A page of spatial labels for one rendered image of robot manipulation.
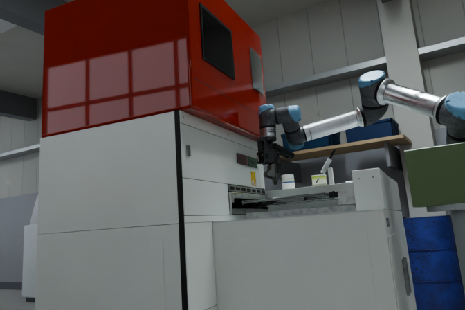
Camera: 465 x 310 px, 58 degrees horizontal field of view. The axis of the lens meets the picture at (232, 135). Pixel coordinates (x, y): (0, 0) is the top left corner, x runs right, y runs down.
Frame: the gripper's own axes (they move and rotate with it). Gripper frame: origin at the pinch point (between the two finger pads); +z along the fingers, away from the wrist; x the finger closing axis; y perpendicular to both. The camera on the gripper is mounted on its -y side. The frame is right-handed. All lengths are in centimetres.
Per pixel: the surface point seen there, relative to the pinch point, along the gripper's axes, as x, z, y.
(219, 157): 4.8, -10.2, 28.9
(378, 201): 53, 13, -8
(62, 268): -17, 30, 88
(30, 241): -483, 20, 110
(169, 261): 20, 29, 56
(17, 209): -684, -37, 138
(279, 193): -22.9, 3.4, -14.7
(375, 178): 53, 6, -8
